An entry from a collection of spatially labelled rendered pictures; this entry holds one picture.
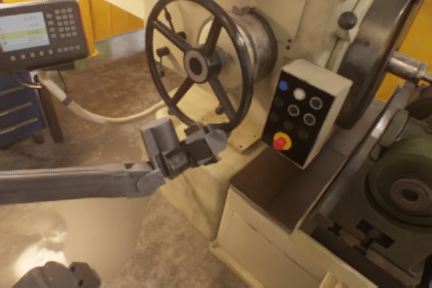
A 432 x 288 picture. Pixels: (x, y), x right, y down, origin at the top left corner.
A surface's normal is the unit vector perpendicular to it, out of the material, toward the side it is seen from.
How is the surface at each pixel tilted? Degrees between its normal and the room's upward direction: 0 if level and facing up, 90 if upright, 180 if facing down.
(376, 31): 58
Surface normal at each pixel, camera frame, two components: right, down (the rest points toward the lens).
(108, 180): 0.23, 0.07
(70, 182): 0.43, 0.07
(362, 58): -0.62, 0.22
